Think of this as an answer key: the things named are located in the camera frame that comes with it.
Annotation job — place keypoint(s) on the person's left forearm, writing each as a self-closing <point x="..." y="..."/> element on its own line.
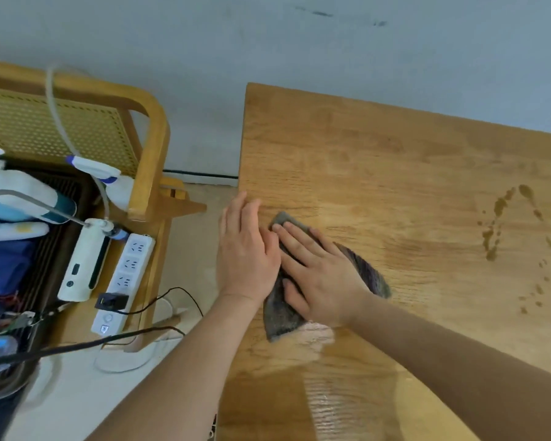
<point x="174" y="381"/>

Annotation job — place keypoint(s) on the person's left hand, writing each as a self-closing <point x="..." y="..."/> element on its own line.
<point x="245" y="257"/>

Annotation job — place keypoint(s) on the dark brown tray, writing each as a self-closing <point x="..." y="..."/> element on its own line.
<point x="46" y="261"/>

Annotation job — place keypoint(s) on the small blue bottle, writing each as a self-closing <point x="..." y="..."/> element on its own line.
<point x="118" y="235"/>

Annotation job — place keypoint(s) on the grey striped cleaning cloth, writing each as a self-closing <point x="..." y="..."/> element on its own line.
<point x="280" y="321"/>

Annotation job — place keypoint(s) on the blue cloth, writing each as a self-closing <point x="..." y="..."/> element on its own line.
<point x="4" y="270"/>

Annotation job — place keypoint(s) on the person's right hand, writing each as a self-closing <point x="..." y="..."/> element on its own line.
<point x="326" y="284"/>

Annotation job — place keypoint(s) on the person's right forearm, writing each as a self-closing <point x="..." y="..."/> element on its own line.
<point x="464" y="372"/>

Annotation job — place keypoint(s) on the wooden rattan chair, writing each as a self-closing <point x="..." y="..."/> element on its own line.
<point x="154" y="146"/>

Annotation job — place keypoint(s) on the white water pump dispenser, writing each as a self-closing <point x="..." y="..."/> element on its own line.
<point x="80" y="266"/>

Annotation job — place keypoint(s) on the small white spray bottle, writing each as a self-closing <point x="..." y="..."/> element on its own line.
<point x="119" y="192"/>

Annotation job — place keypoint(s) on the wooden table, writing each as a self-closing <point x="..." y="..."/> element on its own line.
<point x="418" y="202"/>

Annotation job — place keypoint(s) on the large white spray bottle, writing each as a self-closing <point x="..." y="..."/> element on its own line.
<point x="23" y="183"/>

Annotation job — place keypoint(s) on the white plush toy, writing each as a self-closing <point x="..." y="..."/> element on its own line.
<point x="9" y="229"/>

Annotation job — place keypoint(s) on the black charger plug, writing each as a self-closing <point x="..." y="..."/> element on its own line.
<point x="111" y="301"/>

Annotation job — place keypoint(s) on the white power strip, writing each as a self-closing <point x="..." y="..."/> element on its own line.
<point x="128" y="266"/>

